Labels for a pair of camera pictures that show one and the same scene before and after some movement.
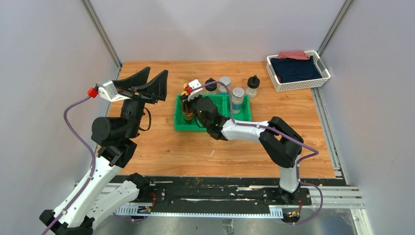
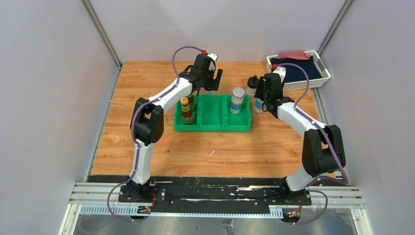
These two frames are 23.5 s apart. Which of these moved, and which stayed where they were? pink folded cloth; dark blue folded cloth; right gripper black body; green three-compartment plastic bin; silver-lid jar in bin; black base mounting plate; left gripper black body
Moved: right gripper black body; left gripper black body
Stayed: silver-lid jar in bin; black base mounting plate; green three-compartment plastic bin; dark blue folded cloth; pink folded cloth
